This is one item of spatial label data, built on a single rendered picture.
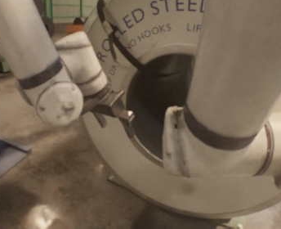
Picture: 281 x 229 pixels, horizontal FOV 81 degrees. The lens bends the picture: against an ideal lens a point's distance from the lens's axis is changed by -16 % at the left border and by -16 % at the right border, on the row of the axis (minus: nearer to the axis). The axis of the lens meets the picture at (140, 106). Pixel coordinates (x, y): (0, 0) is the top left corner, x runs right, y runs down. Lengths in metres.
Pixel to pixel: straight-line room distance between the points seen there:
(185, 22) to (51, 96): 0.52
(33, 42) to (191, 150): 0.27
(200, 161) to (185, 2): 0.58
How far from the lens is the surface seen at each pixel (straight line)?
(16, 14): 0.32
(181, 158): 0.21
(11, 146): 2.15
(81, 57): 0.50
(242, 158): 0.23
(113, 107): 0.55
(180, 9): 0.71
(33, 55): 0.32
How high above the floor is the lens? 1.13
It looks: 24 degrees down
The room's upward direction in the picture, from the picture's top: 2 degrees clockwise
